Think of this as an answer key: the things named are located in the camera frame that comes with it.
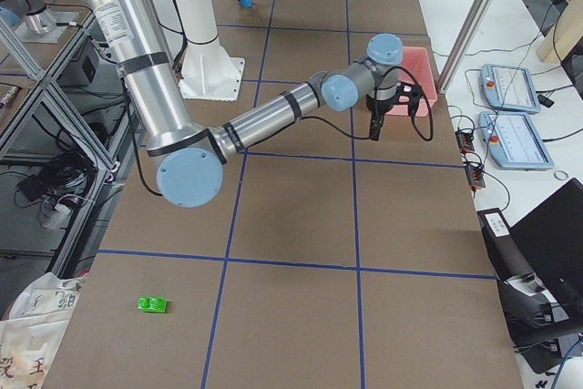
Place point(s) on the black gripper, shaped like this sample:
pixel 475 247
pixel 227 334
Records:
pixel 381 107

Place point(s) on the green block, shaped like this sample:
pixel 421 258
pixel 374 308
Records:
pixel 152 304

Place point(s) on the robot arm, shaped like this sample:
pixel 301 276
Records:
pixel 189 157

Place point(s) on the black box with label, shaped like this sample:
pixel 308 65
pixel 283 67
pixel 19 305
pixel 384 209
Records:
pixel 506 258

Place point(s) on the near teach pendant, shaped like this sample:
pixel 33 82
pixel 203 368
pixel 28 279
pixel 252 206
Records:
pixel 512 141

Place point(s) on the teach pendant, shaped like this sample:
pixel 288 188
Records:
pixel 509 88
pixel 512 141

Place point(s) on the far teach pendant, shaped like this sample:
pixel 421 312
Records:
pixel 509 88

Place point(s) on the black laptop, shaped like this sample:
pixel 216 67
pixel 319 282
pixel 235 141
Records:
pixel 550 239

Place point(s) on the printed paper bag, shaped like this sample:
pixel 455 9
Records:
pixel 34 329

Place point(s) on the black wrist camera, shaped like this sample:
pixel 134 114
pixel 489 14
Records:
pixel 409 95

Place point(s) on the white camera post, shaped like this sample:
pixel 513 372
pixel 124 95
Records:
pixel 208 72

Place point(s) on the aluminium frame post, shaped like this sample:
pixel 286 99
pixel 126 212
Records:
pixel 467 32

